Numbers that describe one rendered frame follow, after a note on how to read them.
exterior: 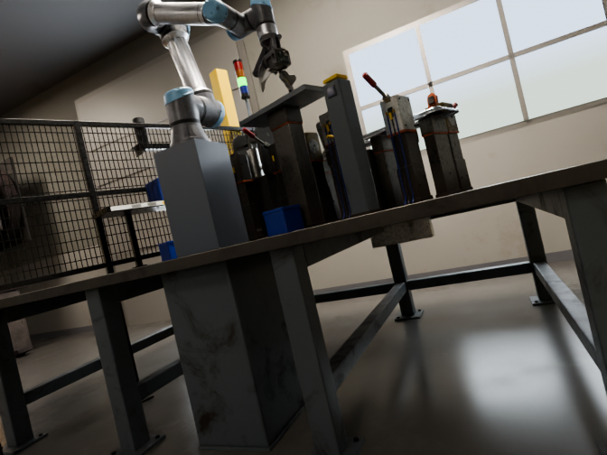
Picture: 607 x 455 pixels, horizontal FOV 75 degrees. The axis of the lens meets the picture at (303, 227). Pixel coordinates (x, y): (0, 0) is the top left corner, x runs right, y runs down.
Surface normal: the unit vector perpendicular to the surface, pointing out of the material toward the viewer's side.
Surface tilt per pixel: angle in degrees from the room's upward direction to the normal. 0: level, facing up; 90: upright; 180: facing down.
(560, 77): 90
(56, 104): 90
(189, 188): 90
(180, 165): 90
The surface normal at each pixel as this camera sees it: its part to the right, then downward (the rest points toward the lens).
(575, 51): -0.40, 0.09
